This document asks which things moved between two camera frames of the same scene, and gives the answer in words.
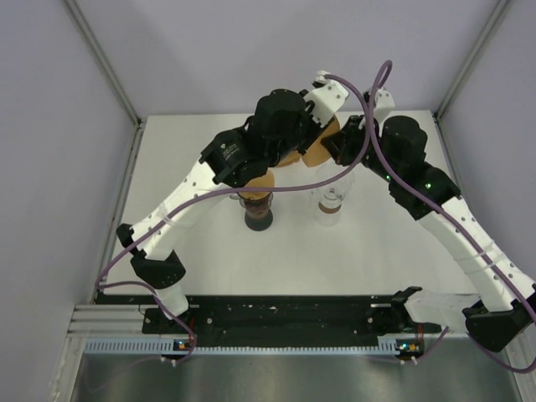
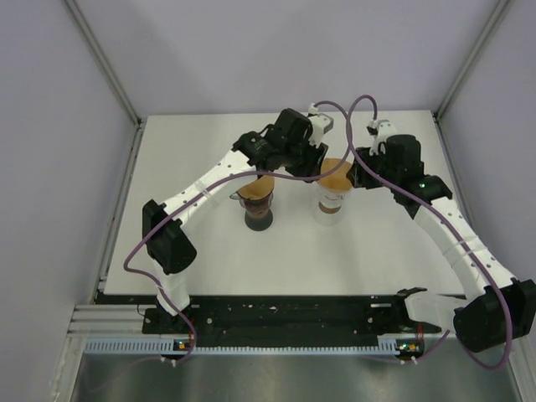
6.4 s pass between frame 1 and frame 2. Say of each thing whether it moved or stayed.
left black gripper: moved
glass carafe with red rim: stayed
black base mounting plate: stayed
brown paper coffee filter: stayed
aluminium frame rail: stayed
